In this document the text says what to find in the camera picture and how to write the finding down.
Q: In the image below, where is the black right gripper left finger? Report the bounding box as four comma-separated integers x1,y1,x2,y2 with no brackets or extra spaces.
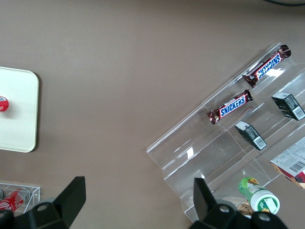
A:
22,176,86,229

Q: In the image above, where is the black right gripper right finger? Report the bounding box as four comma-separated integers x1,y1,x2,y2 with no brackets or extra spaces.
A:
189,177,254,229

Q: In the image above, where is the light wicker basket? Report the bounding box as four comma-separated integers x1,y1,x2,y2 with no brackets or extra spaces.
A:
234,199,254,218

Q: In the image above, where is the beige plastic tray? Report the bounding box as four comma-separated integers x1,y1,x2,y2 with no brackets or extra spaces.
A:
0,66,40,153

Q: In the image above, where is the red can on tray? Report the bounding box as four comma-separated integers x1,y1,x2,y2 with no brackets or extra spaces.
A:
0,95,10,113

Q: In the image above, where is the clear acrylic bottle rack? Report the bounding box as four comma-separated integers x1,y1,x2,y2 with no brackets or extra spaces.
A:
0,182,41,216

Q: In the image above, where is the clear acrylic stepped display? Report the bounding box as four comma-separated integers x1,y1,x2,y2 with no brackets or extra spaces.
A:
145,42,305,224

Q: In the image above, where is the green white-capped bottle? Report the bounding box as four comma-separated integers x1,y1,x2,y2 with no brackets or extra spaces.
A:
238,176,281,215

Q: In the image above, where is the red cola can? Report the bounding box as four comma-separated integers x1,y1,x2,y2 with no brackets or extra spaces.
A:
0,187,31,213

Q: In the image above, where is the small black carton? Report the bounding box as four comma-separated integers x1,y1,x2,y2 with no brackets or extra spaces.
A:
234,120,268,151
271,92,305,122

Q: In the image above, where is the white barcode snack box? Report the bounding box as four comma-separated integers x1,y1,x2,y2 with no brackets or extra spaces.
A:
270,137,305,190

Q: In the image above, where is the brown Snickers bar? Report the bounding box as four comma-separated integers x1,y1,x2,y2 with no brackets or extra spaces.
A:
206,89,254,125
242,44,292,88

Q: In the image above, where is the black overhead cable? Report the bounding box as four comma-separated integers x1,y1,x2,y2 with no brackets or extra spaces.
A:
261,0,305,7

